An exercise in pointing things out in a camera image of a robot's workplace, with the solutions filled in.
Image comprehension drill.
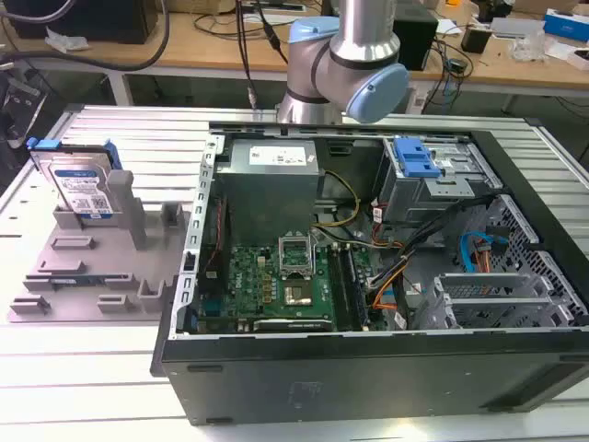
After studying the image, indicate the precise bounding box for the disk bay with blue latch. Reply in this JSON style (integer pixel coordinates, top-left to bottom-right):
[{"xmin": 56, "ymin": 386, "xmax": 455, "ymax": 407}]
[{"xmin": 379, "ymin": 136, "xmax": 502, "ymax": 224}]

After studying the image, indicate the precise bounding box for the hard disk in blue carrier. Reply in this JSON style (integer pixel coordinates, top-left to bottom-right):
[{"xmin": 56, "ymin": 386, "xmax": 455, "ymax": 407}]
[{"xmin": 27, "ymin": 136, "xmax": 122, "ymax": 220}]

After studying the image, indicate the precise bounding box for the grey power supply unit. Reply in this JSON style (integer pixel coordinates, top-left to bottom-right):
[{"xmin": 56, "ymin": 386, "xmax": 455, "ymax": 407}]
[{"xmin": 214, "ymin": 139, "xmax": 323, "ymax": 240}]

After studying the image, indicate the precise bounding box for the green Dell motherboard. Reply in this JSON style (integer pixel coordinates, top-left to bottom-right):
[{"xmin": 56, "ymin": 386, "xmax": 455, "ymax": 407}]
[{"xmin": 197, "ymin": 243, "xmax": 369, "ymax": 332}]

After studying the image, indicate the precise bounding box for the silver CPU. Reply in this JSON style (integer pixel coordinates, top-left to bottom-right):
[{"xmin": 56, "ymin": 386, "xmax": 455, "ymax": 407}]
[{"xmin": 283, "ymin": 285, "xmax": 313, "ymax": 307}]

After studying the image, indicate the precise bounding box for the RAM stick in slot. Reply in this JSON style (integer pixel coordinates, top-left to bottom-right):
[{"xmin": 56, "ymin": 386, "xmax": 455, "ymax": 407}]
[{"xmin": 341, "ymin": 246, "xmax": 369, "ymax": 331}]

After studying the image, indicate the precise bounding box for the black open PC case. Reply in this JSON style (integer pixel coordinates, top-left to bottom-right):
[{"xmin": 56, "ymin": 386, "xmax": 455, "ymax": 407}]
[{"xmin": 151, "ymin": 120, "xmax": 589, "ymax": 427}]

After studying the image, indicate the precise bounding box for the wooden desk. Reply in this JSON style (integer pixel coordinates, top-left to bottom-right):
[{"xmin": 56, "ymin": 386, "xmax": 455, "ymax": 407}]
[{"xmin": 0, "ymin": 8, "xmax": 589, "ymax": 87}]

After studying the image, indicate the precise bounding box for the grey parts rack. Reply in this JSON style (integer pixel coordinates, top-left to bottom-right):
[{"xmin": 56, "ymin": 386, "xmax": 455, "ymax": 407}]
[{"xmin": 6, "ymin": 170, "xmax": 194, "ymax": 324}]

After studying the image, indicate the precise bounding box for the black box on desk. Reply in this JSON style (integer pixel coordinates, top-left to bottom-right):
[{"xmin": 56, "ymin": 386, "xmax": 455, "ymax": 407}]
[{"xmin": 391, "ymin": 6, "xmax": 440, "ymax": 72}]

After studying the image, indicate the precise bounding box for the RAM stick on rack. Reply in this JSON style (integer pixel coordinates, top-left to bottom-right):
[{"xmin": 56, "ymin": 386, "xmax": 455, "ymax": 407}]
[{"xmin": 26, "ymin": 274, "xmax": 131, "ymax": 285}]

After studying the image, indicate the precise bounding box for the small black box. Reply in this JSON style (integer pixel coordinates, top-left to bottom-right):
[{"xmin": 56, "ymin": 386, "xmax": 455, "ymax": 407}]
[{"xmin": 460, "ymin": 25, "xmax": 492, "ymax": 52}]

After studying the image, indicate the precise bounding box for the blue white carton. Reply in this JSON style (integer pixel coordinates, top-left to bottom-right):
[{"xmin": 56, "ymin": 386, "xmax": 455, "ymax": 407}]
[{"xmin": 542, "ymin": 11, "xmax": 589, "ymax": 44}]

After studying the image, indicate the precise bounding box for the yellow black power wire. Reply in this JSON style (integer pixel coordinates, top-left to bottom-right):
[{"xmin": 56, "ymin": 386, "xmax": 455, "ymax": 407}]
[{"xmin": 312, "ymin": 169, "xmax": 362, "ymax": 229}]

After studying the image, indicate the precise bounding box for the orange wire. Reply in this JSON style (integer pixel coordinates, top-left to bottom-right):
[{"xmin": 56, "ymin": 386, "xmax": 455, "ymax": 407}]
[{"xmin": 371, "ymin": 285, "xmax": 398, "ymax": 312}]

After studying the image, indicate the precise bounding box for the blue SATA wire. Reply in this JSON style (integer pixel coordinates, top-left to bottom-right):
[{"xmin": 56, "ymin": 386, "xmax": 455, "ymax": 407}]
[{"xmin": 459, "ymin": 227, "xmax": 508, "ymax": 277}]

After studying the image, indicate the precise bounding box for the black hanging cable with plug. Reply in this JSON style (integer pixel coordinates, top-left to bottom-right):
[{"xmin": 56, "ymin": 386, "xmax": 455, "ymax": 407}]
[{"xmin": 234, "ymin": 0, "xmax": 291, "ymax": 111}]

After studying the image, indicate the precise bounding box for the thick grey cable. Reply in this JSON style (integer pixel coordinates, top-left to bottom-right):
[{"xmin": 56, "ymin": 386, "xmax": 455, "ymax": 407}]
[{"xmin": 0, "ymin": 0, "xmax": 172, "ymax": 73}]

